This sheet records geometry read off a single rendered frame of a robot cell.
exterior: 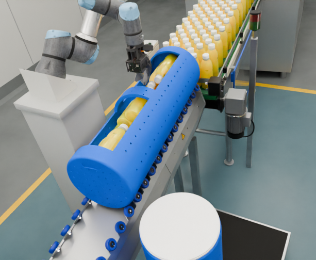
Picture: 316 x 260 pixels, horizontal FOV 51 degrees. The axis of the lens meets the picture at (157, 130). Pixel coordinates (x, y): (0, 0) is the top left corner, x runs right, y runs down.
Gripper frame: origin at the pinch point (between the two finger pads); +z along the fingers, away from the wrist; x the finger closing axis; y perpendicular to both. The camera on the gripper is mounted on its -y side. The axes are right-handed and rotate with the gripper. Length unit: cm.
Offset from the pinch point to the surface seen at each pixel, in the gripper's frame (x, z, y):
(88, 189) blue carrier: -6, 19, 50
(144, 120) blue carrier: 9.2, 3.8, 22.9
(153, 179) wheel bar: 11.5, 31.3, 29.6
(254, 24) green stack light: 36, 4, -75
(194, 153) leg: 9, 72, -30
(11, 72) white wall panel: -268, 102, -145
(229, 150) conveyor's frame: 21, 108, -75
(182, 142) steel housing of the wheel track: 13.4, 37.5, -3.4
